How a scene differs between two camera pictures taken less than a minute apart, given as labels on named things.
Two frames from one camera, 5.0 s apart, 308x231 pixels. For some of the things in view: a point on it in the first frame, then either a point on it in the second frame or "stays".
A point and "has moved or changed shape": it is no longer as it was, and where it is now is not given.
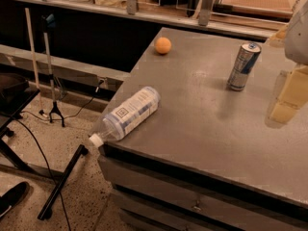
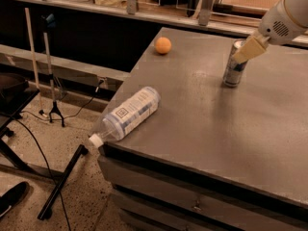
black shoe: x=13 y=196 stays
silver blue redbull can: x=243 y=66 has moved or changed shape
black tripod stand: x=48 y=21 stays
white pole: x=28 y=13 stays
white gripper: x=298 y=38 → x=278 y=27
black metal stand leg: x=46 y=212 stays
